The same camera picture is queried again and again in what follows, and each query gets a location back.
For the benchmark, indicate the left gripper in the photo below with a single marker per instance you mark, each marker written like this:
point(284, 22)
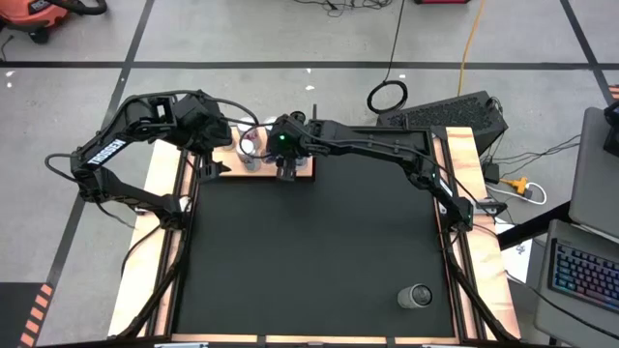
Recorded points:
point(210, 140)

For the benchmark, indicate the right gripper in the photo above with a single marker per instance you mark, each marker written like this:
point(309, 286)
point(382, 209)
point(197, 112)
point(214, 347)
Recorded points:
point(290, 140)

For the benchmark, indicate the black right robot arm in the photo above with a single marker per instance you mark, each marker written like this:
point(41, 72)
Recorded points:
point(377, 140)

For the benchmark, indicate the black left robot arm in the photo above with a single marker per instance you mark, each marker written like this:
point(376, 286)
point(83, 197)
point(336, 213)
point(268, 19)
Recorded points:
point(104, 152)

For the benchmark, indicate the wooden shelf board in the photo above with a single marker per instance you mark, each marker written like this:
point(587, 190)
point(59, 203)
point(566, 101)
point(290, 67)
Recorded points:
point(267, 170)

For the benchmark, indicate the black table mat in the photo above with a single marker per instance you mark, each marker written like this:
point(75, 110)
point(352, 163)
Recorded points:
point(314, 251)

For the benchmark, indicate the black perforated computer case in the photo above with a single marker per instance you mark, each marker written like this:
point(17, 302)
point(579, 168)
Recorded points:
point(459, 113)

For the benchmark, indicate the black power adapter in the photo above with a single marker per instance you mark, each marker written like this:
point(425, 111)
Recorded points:
point(491, 172)

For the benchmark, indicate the orange black hazard strip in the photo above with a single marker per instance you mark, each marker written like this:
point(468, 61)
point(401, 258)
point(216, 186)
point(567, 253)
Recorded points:
point(36, 314)

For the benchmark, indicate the red equipment edge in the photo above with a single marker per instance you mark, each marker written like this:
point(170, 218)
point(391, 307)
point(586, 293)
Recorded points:
point(440, 1)

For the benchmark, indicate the orange power splitter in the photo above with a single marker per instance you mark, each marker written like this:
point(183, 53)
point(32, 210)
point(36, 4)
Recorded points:
point(516, 184)

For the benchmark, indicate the orange shop vacuum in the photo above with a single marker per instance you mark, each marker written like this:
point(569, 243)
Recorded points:
point(29, 17)

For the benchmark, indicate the black desk leg bar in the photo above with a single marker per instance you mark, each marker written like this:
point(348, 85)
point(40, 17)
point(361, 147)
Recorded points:
point(532, 226)

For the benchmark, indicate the grey laptop lid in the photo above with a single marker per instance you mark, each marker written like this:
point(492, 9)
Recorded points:
point(595, 169)

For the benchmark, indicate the backlit keyboard on right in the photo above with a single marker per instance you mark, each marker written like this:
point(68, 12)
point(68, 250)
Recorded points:
point(585, 275)

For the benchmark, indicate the black device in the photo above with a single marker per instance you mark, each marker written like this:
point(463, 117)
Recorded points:
point(611, 128)

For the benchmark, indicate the black shelf end frame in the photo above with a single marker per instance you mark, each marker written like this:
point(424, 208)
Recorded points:
point(314, 110)

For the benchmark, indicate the black diagonal frame strut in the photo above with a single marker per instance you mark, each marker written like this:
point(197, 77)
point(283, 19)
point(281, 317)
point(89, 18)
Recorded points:
point(479, 296)
point(156, 285)

